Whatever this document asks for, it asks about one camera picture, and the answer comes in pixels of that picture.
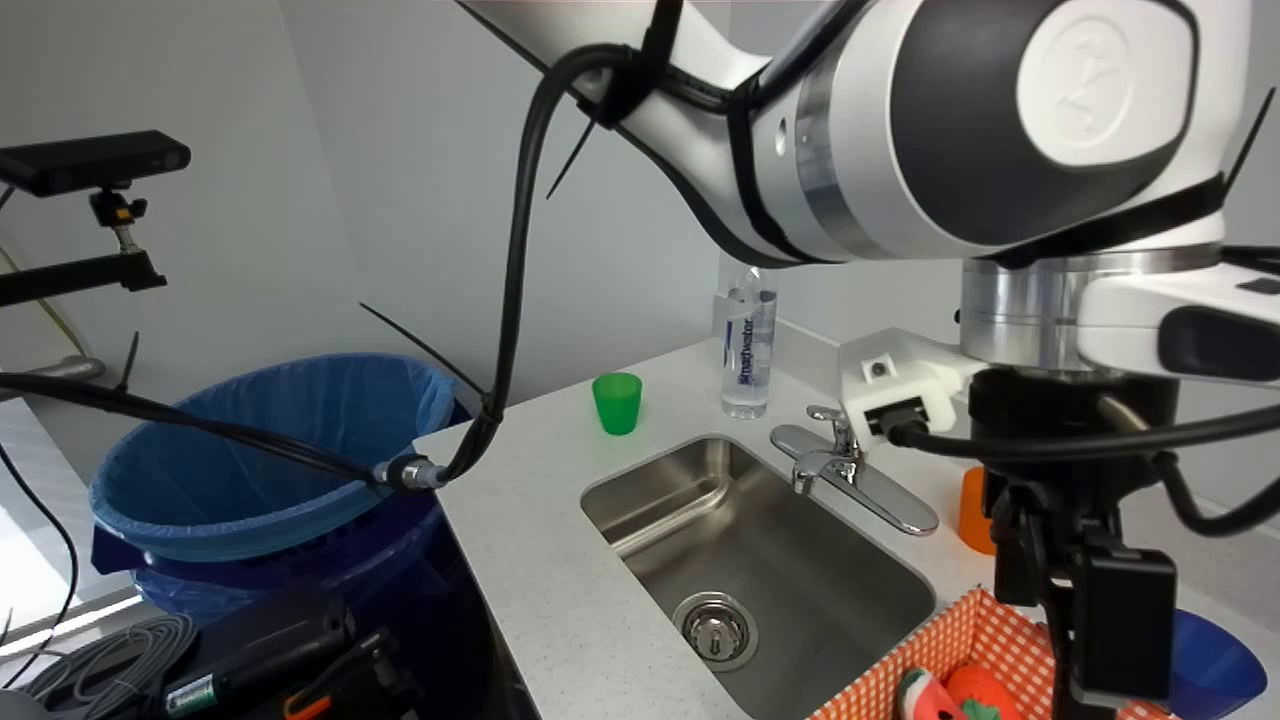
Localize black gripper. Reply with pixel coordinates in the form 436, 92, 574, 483
968, 365, 1183, 720

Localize orange checkered cardboard box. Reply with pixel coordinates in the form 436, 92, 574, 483
809, 583, 1178, 720

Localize red round plush toy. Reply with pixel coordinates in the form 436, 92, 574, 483
939, 661, 1030, 720

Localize watermelon slice plush toy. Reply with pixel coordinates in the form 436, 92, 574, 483
896, 666, 968, 720

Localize orange plastic cup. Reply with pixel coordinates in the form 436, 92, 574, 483
954, 464, 1001, 558

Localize chrome sink faucet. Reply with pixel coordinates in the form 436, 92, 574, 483
769, 401, 945, 538

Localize stainless steel sink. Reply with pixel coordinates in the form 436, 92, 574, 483
574, 431, 939, 720

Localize green plastic cup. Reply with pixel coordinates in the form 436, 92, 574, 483
587, 367, 649, 439

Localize black device with orange button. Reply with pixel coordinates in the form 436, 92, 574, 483
159, 613, 421, 720

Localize blue trash bin with bag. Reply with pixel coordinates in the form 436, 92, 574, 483
86, 348, 489, 720

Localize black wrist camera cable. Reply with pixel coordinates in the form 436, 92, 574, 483
881, 395, 1280, 545

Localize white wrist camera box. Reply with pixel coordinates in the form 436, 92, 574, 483
830, 323, 988, 448

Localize thick black cable bundle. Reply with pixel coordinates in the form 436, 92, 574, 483
0, 0, 695, 497

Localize grey coiled cables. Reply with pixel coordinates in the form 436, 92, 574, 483
9, 609, 205, 720

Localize thin black cable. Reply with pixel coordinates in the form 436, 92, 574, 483
0, 445, 83, 692

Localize black camera on tripod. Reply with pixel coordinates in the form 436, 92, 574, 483
0, 129, 195, 302

